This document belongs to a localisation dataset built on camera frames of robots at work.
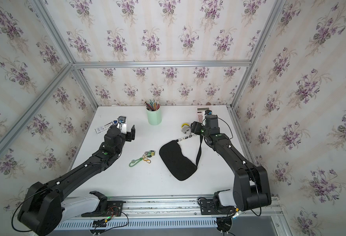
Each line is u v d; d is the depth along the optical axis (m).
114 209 0.73
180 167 0.87
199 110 1.15
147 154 0.91
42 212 0.39
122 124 0.68
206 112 0.77
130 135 0.74
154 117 1.02
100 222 0.71
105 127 1.04
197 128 0.76
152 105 1.04
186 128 1.00
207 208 0.73
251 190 0.41
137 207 0.75
